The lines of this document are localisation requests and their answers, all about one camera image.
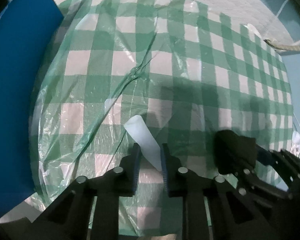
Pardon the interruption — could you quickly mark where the black cloth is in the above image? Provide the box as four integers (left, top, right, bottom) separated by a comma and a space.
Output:
213, 129, 257, 175

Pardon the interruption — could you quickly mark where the white foam tube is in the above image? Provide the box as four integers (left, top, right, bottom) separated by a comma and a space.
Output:
124, 115, 162, 172

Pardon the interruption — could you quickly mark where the green checkered plastic tablecloth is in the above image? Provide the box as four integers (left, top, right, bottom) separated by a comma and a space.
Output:
28, 0, 294, 238

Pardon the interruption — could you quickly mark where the blue cardboard box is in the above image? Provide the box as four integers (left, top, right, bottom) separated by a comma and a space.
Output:
0, 0, 63, 217

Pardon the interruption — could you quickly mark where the braided beige rope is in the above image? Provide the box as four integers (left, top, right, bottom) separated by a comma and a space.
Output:
263, 38, 300, 54

